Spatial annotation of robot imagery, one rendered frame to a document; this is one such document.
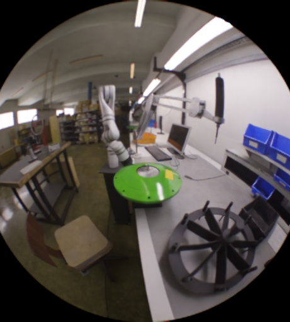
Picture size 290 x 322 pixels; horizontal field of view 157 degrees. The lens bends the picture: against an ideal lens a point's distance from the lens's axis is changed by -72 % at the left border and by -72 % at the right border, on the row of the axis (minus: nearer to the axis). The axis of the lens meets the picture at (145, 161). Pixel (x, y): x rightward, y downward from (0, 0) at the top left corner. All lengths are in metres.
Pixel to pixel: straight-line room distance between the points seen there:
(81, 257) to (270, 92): 1.72
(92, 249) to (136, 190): 0.56
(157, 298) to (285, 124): 1.11
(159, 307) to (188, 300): 0.09
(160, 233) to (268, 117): 1.05
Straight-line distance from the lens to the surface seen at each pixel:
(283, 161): 0.76
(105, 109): 0.66
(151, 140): 1.55
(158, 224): 0.49
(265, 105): 1.06
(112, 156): 0.97
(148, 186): 0.39
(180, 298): 0.43
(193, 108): 0.49
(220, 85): 0.46
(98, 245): 0.79
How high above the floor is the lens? 1.33
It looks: 24 degrees down
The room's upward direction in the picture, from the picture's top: 1 degrees clockwise
